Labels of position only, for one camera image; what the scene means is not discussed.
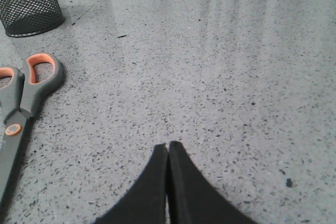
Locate black mesh pen cup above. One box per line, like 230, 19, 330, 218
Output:
1, 0, 65, 38

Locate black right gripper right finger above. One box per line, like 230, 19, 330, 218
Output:
167, 141, 255, 223

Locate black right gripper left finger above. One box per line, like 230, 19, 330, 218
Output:
95, 144, 167, 224

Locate grey orange scissors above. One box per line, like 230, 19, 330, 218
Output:
1, 53, 64, 202

